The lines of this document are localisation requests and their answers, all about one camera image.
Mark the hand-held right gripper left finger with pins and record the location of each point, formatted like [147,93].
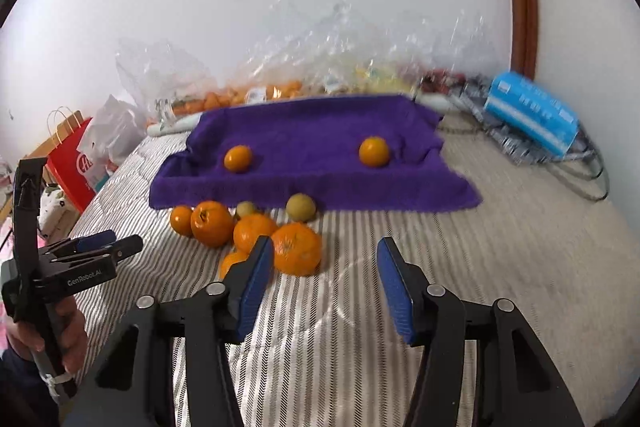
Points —
[255,287]

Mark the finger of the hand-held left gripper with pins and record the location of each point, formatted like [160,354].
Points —
[125,247]
[97,239]

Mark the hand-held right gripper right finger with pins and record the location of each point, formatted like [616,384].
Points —
[395,292]

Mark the large orange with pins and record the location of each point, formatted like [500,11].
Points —
[296,253]

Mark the small orange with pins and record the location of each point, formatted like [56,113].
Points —
[181,220]

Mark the orange with dark stem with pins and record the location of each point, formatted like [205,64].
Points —
[212,223]

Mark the person's left forearm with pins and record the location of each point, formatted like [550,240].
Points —
[20,387]

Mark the person's left hand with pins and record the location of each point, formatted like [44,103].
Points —
[75,332]

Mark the white patterned item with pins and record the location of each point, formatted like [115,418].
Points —
[52,212]

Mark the red paper bag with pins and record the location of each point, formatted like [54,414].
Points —
[67,167]

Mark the green round fruit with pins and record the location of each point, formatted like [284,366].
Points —
[246,208]
[300,207]

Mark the pink cloth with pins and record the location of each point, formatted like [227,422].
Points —
[6,329]

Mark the white plastic bag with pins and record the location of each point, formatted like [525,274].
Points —
[112,127]

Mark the purple towel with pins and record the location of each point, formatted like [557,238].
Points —
[310,142]

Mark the clear bag of tangerines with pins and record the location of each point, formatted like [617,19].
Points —
[165,77]

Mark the grey patterned cloth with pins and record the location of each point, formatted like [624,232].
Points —
[520,152]

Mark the clear bag of oranges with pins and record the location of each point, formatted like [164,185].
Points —
[270,89]

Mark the clear bag of red fruit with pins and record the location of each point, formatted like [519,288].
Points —
[440,79]

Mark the blue tissue pack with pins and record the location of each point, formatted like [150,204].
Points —
[530,112]

